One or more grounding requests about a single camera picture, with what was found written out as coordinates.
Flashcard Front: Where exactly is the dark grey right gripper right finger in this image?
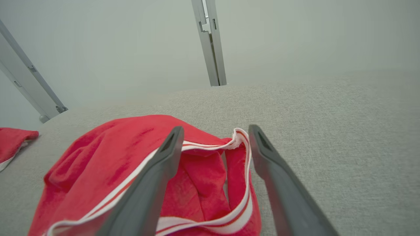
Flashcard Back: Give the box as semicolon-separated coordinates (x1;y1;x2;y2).
248;124;340;236

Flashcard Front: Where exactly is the red garment with white stripes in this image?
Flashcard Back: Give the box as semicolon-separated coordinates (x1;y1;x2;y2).
0;127;39;172

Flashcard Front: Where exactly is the red jersey with black lettering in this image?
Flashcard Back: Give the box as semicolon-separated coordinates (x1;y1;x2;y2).
28;114;262;236

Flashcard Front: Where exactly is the grey metal frame post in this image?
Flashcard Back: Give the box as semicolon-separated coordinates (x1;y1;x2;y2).
0;20;68;124
191;0;227;87

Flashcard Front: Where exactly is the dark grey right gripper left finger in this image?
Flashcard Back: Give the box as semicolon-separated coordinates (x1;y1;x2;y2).
95;126;185;236

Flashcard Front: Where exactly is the grey fabric sofa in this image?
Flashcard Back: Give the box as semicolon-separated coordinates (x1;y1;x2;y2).
0;69;420;236

